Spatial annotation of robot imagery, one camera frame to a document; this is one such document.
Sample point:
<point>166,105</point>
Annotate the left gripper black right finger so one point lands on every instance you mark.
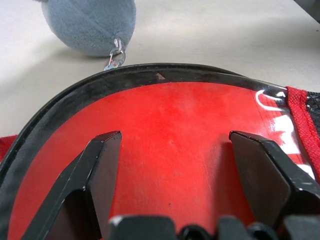
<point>270,180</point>

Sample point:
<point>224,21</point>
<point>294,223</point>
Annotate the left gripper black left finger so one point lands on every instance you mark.
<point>82,190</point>

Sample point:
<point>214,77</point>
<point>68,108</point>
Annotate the red table tennis paddle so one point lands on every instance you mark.
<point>175,140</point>

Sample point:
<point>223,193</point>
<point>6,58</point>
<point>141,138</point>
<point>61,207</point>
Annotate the black pouch with strap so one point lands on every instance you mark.
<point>105,80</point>

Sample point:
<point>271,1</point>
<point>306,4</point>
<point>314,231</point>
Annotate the pale plush zipper pull ball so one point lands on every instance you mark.
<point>87,25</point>

